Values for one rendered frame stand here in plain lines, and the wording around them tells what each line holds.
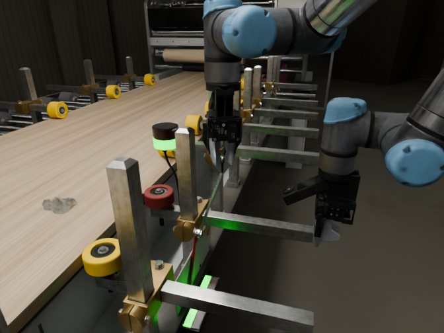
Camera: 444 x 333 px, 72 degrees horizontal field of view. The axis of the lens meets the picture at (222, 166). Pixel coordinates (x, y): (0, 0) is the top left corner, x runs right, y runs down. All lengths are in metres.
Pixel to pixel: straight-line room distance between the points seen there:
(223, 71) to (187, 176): 0.26
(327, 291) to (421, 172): 1.42
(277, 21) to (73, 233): 0.59
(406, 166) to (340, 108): 0.18
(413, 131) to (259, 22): 0.28
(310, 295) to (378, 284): 0.40
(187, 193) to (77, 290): 0.33
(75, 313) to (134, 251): 0.34
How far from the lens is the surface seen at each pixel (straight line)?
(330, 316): 1.78
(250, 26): 0.50
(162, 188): 0.87
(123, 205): 0.50
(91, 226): 0.77
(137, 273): 0.58
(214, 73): 0.62
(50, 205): 0.88
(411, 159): 0.53
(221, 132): 0.65
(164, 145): 0.71
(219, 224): 0.82
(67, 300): 0.81
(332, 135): 0.66
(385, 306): 1.93
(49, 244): 0.75
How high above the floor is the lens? 1.31
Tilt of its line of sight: 25 degrees down
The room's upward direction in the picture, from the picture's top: straight up
